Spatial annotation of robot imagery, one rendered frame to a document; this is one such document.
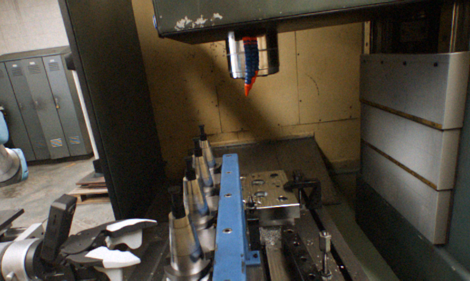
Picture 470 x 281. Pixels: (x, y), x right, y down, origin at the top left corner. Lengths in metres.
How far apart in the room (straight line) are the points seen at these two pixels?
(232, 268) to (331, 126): 1.80
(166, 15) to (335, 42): 1.54
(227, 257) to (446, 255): 0.76
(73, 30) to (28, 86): 4.61
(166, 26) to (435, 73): 0.65
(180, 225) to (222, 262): 0.07
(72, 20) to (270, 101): 1.24
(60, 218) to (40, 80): 5.19
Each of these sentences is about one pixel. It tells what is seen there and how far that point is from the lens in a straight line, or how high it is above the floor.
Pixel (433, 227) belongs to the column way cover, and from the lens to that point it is 1.01.
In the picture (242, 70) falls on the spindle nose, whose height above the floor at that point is 1.43.
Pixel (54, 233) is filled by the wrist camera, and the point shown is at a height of 1.22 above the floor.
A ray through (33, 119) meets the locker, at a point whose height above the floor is 0.86.
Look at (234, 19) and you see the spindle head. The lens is 0.60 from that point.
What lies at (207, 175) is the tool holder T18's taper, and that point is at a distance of 0.57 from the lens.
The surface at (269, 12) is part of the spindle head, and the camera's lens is 0.61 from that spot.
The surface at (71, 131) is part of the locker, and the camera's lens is 5.67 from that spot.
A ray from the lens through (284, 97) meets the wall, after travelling 1.98.
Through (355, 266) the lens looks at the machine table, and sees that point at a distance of 0.90.
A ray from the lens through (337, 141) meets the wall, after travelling 2.15.
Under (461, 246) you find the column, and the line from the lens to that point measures 1.00.
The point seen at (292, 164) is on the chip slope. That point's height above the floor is 0.76.
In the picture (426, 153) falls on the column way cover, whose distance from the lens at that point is 0.95.
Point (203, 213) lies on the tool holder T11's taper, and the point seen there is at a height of 1.23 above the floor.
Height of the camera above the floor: 1.47
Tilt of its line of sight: 16 degrees down
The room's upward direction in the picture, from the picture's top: 7 degrees counter-clockwise
